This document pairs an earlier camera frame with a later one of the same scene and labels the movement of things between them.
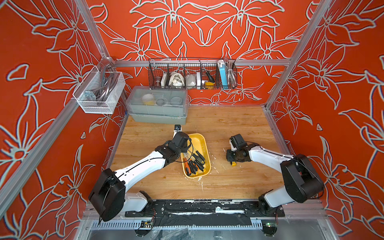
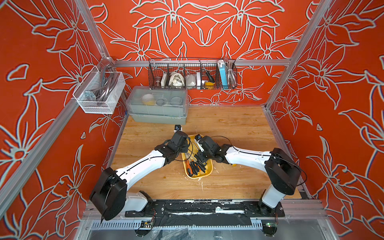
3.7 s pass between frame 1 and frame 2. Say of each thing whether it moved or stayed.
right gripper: moved
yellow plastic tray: stayed
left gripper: stayed
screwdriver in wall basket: stayed
